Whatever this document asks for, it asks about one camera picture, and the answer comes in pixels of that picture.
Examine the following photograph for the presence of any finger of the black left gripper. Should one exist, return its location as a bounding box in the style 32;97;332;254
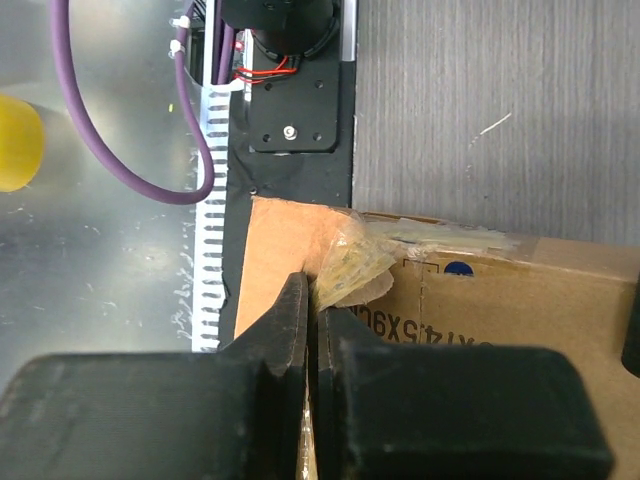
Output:
621;285;640;375

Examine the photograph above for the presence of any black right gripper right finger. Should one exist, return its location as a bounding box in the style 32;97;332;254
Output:
310;309;614;479

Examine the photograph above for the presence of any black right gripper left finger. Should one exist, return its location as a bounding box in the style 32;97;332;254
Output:
1;273;309;479

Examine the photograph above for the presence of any brown cardboard express box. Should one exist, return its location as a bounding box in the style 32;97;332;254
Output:
235;197;639;479

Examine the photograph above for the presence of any yellow round object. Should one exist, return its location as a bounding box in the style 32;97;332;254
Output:
1;94;45;193

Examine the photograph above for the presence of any white slotted cable duct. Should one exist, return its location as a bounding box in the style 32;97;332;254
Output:
191;85;231;353

